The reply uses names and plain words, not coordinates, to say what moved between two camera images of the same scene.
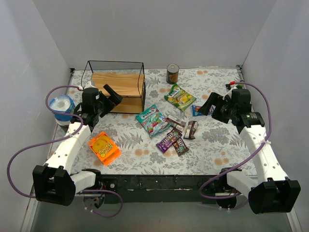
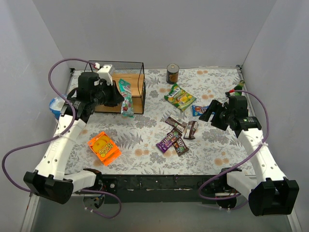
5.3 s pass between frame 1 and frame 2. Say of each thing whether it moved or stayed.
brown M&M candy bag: stayed
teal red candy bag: moved
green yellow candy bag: stayed
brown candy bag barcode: stayed
